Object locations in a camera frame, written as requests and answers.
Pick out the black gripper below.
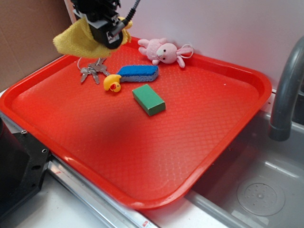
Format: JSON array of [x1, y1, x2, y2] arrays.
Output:
[[71, 0, 123, 49]]

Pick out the yellow cloth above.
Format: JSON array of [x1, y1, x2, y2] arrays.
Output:
[[53, 18, 119, 58]]

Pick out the green rectangular block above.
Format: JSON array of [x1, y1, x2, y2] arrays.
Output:
[[132, 84, 166, 116]]

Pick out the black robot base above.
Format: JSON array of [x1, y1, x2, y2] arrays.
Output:
[[0, 120, 50, 220]]

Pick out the blue sponge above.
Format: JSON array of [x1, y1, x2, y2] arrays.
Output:
[[117, 65, 159, 82]]

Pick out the pink plush bunny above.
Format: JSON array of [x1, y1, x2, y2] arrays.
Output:
[[138, 38, 194, 68]]

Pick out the yellow rubber duck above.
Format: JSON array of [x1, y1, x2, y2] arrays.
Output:
[[103, 74, 121, 93]]

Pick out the brown cardboard panel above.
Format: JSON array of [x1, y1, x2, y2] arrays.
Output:
[[0, 0, 76, 91]]

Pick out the red plastic tray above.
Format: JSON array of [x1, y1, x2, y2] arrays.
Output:
[[0, 34, 273, 211]]

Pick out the grey faucet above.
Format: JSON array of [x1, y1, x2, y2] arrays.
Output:
[[268, 38, 304, 142]]

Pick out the grey sink basin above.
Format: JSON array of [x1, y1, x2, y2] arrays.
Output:
[[187, 112, 304, 228]]

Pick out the black coiled cable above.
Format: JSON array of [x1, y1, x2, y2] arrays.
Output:
[[108, 0, 141, 38]]

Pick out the silver keys on ring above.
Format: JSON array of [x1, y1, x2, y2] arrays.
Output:
[[77, 58, 110, 85]]

